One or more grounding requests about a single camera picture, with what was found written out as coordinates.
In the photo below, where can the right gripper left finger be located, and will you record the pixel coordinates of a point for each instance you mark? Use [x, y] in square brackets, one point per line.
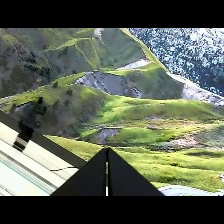
[90, 180]

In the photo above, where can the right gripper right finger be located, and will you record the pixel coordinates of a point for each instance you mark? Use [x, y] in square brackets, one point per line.
[126, 180]

